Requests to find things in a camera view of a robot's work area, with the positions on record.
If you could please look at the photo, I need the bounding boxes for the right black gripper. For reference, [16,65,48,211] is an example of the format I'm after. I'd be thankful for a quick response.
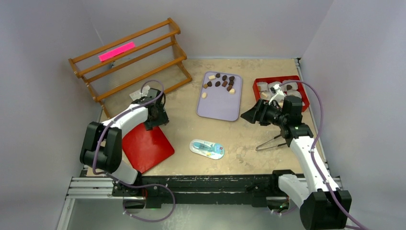
[241,99,288,127]

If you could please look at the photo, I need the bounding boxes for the red box lid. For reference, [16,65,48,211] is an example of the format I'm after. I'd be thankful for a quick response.
[122,124,175,174]

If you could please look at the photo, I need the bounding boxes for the metal tongs with black tips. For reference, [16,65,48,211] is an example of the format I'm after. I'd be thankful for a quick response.
[255,135,287,152]

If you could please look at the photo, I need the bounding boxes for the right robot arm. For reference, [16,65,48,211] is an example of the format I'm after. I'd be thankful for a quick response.
[241,96,352,230]

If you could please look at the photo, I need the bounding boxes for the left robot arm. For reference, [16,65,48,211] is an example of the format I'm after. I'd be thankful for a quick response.
[79,88,169,196]

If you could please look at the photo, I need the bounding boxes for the red chocolate box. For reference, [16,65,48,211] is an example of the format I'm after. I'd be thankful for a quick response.
[252,75,310,112]

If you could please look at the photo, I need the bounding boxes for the small white stationery box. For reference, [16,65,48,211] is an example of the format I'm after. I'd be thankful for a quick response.
[129,88,149,101]

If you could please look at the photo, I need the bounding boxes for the lavender plastic tray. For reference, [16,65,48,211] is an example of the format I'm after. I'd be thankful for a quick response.
[196,71,243,122]

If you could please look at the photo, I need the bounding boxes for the wooden tiered shelf rack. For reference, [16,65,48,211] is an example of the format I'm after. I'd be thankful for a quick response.
[68,18,192,118]

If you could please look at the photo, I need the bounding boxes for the blue correction tape package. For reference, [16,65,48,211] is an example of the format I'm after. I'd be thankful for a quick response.
[189,139,226,160]

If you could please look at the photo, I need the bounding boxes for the pink sticky note strip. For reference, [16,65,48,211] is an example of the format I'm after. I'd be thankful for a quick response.
[98,42,136,62]

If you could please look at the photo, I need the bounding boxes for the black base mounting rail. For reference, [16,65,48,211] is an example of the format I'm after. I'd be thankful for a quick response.
[112,170,293,208]

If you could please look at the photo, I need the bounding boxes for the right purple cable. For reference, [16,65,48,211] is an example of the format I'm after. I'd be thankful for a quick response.
[279,80,370,230]

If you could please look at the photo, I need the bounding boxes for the aluminium frame rail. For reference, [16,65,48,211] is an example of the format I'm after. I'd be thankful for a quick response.
[55,176,346,230]

